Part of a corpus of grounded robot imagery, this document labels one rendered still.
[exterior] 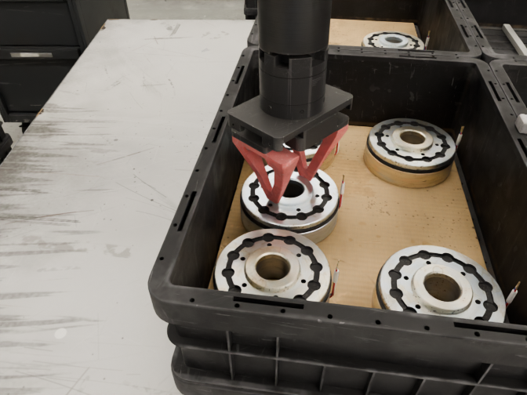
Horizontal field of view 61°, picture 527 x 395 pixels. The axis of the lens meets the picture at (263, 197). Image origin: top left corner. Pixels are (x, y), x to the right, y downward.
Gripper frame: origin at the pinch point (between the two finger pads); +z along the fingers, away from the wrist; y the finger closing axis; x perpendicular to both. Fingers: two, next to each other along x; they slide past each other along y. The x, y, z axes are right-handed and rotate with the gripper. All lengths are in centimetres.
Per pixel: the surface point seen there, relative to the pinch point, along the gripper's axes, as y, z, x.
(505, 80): -25.4, -5.6, 9.5
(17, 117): -16, 67, -169
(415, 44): -42.4, 0.5, -10.6
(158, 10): -157, 78, -274
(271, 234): 5.6, 1.4, 2.9
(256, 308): 15.6, -5.3, 11.4
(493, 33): -65, 4, -6
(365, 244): -2.3, 4.5, 8.4
